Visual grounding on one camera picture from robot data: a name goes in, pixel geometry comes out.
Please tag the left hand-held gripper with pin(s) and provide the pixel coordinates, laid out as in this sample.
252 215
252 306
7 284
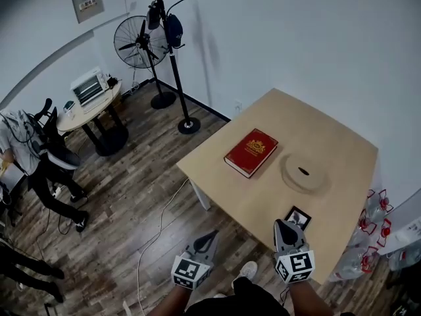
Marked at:
189 272

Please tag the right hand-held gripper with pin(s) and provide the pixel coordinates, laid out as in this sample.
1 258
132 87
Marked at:
296 265

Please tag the small black picture frame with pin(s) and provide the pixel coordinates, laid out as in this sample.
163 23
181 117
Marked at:
301 216

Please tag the person's right forearm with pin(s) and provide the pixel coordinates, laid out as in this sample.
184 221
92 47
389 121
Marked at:
309 300

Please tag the person's left forearm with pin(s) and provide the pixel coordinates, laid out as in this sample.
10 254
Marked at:
172 303

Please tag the light wooden square table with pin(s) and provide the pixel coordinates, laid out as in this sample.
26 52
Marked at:
296 123

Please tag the person's right white shoe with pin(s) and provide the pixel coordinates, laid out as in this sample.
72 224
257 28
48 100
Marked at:
246 272

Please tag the person's white shoe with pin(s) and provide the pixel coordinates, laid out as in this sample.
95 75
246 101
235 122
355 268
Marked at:
246 272
219 295

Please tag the person's left white shoe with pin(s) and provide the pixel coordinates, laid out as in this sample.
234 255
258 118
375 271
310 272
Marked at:
219 295

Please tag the person's black clothing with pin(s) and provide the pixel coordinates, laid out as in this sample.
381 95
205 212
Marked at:
240 300

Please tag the pile of clear water jugs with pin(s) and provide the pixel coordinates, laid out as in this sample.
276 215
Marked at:
358 252

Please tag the red hardcover book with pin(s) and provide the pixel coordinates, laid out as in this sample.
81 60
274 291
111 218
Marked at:
251 151

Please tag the white water dispenser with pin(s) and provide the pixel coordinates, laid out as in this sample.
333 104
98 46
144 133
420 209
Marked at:
404 226

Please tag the white power strip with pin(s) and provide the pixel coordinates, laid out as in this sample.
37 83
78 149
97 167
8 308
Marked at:
57 193

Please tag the brown cardboard box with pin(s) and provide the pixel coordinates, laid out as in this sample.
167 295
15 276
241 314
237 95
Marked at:
113 117

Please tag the black coat rack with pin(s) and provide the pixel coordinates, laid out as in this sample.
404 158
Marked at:
179 87

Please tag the black office chair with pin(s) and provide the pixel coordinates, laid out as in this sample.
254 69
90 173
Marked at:
62 156

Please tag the round wooden table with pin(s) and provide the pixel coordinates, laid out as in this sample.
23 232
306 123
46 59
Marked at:
89 114

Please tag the small black tabletop device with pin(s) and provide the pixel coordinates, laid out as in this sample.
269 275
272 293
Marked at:
112 81

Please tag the small white tabletop device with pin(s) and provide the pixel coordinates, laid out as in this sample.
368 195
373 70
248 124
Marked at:
69 108

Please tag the white toaster oven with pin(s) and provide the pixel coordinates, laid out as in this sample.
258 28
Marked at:
89 86

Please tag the black floor fan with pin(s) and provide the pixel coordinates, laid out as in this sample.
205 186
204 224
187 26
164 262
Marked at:
138 41

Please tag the dark blue cap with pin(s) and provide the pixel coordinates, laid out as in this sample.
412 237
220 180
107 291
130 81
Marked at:
174 31

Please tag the black hat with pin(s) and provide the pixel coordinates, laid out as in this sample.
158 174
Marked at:
153 16

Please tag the grey wall electrical panel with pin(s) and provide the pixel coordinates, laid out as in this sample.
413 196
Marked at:
87 2

